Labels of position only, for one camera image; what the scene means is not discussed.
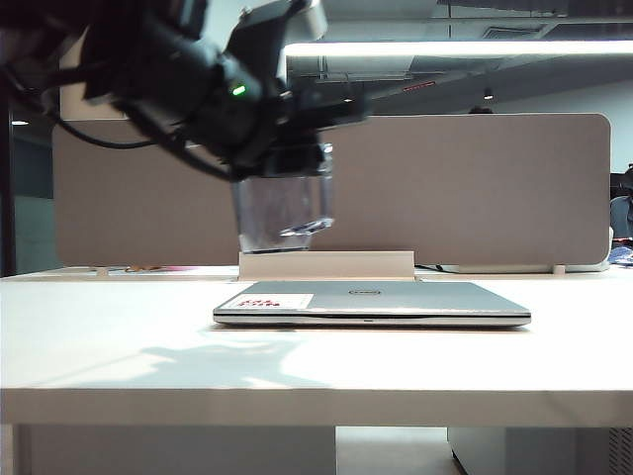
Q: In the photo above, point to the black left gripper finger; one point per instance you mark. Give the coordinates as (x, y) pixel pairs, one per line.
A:
(326, 109)
(294, 161)

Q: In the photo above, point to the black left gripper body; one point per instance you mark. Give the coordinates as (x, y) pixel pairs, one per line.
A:
(247, 114)

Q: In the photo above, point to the clear faceted plastic cup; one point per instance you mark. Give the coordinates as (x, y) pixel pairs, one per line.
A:
(277, 218)

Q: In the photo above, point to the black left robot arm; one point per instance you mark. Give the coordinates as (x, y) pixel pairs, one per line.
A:
(138, 59)

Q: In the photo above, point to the white box behind laptop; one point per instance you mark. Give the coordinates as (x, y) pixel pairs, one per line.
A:
(346, 264)

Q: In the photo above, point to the silver Dell laptop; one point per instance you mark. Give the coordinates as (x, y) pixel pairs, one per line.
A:
(395, 297)

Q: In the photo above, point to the long white ceiling light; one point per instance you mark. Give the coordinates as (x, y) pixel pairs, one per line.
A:
(445, 48)

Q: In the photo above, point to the white red-lettered sticker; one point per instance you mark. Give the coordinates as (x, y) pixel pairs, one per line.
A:
(277, 300)

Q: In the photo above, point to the dark-haired person's head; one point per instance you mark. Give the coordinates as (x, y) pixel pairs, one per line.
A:
(482, 110)

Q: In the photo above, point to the round ceiling spot lamp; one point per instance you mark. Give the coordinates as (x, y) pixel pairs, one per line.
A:
(488, 94)

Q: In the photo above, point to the brown fabric desk divider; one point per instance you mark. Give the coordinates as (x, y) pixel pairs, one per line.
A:
(470, 198)

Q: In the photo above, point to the papers on neighbouring desk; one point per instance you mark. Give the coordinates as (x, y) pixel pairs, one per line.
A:
(143, 269)

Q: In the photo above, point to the seated person in background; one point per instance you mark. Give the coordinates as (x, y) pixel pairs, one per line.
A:
(623, 208)

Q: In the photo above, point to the blue patterned cloth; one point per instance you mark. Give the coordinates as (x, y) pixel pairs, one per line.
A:
(622, 256)

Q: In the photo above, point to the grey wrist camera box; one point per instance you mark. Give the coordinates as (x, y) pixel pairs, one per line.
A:
(311, 17)

